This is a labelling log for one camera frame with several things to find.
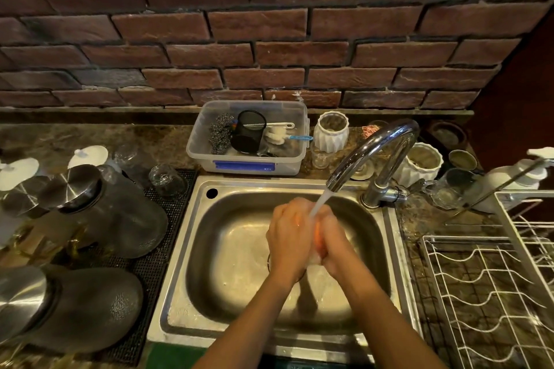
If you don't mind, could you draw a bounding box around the person's right hand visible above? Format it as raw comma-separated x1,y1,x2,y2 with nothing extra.
319,208,362,282

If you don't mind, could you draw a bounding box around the person's left hand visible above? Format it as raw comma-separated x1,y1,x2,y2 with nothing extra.
266,197,322,285

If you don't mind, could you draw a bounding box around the orange sponge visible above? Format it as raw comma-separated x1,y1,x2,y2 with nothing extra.
294,214,328,265

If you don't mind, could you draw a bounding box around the person's right forearm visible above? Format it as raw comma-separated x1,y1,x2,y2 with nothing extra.
341,267,447,369

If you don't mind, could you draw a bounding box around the person's left forearm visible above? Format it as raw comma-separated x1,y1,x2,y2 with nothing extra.
192,273,304,369

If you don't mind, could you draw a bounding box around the white bottle brush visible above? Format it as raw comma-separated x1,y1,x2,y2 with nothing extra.
248,122,296,145

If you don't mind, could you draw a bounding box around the white ribbed ceramic cup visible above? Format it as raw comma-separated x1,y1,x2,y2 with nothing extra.
392,142,444,188
313,111,350,153

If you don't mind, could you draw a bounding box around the stainless steel sink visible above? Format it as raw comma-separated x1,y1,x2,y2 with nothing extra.
147,174,423,366

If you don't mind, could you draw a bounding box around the black mesh cup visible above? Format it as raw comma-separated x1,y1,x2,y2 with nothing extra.
230,110,267,154

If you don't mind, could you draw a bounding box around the chrome faucet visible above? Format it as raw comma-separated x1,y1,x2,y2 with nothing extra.
325,119,420,210

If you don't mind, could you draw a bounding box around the steel wool scrubber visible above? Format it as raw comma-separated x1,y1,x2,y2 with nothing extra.
209,113,235,155

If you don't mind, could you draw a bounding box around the clear plastic container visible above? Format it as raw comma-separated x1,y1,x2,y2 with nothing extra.
186,100,310,176

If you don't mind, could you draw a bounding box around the clear glass mug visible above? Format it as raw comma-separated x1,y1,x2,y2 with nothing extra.
425,168,477,211

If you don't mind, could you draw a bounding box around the upturned clear drinking glass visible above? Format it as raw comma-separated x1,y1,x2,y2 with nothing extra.
111,144,139,167
148,164,189,197

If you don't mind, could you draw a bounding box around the dark round bowl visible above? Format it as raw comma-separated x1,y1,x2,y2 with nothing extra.
426,120,468,151

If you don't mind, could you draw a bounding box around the black rubber drain mat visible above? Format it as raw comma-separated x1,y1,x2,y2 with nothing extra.
56,169,199,368

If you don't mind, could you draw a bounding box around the white pump soap bottle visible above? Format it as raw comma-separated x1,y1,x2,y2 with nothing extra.
469,147,554,214

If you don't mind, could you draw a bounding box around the glass jar with steel lid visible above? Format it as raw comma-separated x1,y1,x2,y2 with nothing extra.
0,264,145,355
39,164,169,259
0,175,53,249

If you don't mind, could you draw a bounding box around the green cloth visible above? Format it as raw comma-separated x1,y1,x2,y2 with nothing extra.
145,342,209,369

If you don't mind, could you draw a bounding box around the white round lid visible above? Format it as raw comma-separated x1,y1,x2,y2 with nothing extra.
67,145,109,170
0,158,40,192

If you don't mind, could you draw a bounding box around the white wire dish rack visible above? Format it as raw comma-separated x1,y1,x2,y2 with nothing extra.
419,157,554,369

